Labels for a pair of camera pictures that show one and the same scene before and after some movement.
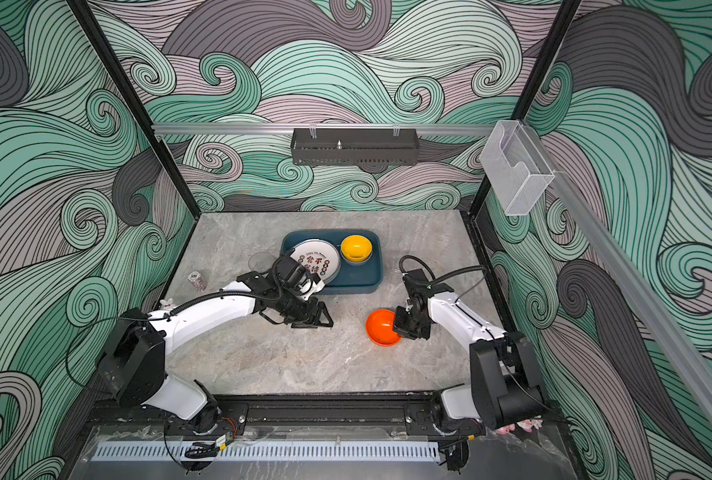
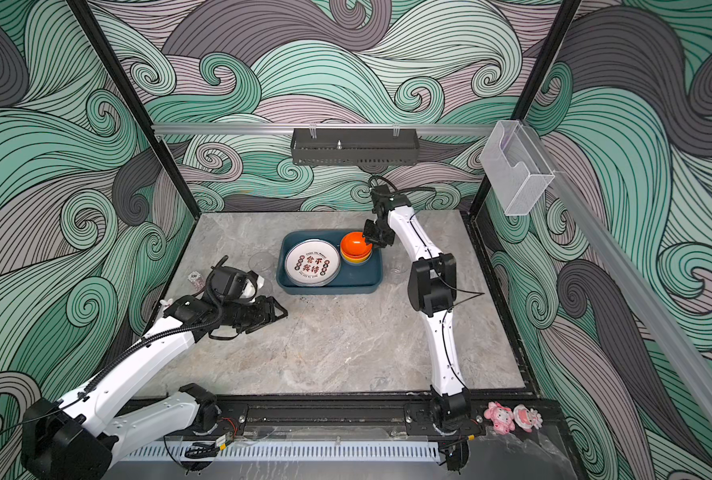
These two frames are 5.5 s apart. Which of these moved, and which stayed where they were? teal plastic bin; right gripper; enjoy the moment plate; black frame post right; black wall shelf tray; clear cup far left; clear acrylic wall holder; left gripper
Moved: right gripper; left gripper
Stayed: clear cup far left; black frame post right; teal plastic bin; clear acrylic wall holder; enjoy the moment plate; black wall shelf tray
